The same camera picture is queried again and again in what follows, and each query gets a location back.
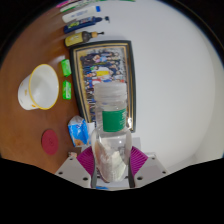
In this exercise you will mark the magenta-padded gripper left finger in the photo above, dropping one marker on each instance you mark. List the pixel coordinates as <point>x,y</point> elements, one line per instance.
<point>74,168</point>

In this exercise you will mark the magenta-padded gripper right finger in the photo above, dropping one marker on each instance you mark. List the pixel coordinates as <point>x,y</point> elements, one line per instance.
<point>146,168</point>

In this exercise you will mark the clear green-labelled water bottle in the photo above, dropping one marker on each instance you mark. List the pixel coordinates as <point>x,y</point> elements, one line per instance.
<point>113,116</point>

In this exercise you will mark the flat round red coaster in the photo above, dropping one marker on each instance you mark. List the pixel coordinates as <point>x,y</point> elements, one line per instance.
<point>50,142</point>

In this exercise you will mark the blue snack packet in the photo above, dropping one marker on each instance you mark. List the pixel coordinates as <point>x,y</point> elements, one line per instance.
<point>78,131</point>

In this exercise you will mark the small green packet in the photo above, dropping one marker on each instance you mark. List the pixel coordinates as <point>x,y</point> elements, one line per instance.
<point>67,90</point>
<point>66,67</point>

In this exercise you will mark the white yellow-rimmed cup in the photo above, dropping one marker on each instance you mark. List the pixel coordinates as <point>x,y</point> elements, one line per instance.
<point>41,87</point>

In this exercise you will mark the black-framed group photo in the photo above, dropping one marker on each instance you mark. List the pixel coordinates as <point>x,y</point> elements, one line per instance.
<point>100,63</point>

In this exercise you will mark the yellow black-nozzled glue bottle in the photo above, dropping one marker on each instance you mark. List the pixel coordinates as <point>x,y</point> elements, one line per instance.
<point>77,38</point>

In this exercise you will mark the dark blue tube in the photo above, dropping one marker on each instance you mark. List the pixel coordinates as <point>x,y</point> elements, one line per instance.
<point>80,24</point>

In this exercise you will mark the white blue-capped tube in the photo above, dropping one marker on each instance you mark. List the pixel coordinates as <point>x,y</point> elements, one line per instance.
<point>80,14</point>

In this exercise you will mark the white green-printed tube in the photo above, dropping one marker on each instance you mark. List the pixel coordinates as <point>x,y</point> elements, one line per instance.
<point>75,6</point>

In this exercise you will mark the pink pen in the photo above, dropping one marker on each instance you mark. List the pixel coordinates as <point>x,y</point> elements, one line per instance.
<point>62,4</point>

